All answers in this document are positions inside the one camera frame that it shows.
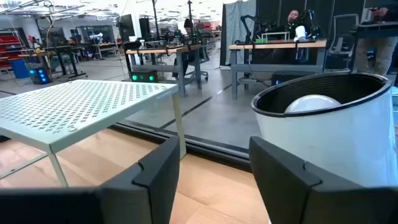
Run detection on white cylinder object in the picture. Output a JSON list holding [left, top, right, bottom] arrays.
[[294, 25, 307, 42]]

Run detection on small rack with coloured bins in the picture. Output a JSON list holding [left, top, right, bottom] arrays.
[[254, 30, 291, 44]]

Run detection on shelf with red bins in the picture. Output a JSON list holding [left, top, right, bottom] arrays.
[[0, 29, 26, 71]]

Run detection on black computer with green lights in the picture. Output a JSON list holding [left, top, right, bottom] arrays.
[[130, 70, 159, 83]]

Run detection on person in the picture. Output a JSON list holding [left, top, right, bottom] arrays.
[[278, 9, 307, 41], [354, 6, 398, 77], [172, 17, 200, 78]]

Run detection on black partition panels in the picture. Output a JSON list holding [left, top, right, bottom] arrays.
[[255, 0, 368, 65]]

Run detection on grey curtain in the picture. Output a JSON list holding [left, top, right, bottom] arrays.
[[220, 0, 257, 67]]

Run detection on black standing desk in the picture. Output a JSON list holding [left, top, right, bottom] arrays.
[[349, 21, 398, 73]]

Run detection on wood-top grey workbench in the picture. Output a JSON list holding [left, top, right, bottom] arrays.
[[228, 39, 328, 101], [125, 43, 203, 98]]

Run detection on white cup with black rim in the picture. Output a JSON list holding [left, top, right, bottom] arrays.
[[250, 70, 398, 188]]

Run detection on grey office chair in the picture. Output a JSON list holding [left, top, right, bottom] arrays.
[[185, 45, 210, 82], [328, 13, 361, 60]]

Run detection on black computer tower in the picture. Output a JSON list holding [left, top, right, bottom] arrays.
[[271, 70, 315, 87]]

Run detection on blue barrel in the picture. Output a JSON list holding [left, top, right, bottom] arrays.
[[11, 58, 30, 80]]

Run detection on pale green perforated metal shelf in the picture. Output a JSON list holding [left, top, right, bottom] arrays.
[[0, 79, 187, 188]]

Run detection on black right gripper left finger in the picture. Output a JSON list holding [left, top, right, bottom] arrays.
[[0, 136, 181, 224]]

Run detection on black-legged workbench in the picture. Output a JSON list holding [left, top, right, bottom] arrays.
[[43, 45, 88, 80]]

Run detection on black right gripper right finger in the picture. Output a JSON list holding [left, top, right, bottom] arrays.
[[248, 136, 398, 224]]

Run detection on black computer with blue lights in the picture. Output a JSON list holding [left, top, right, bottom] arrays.
[[29, 66, 50, 85]]

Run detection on black monitor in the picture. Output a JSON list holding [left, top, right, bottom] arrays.
[[117, 14, 136, 40]]

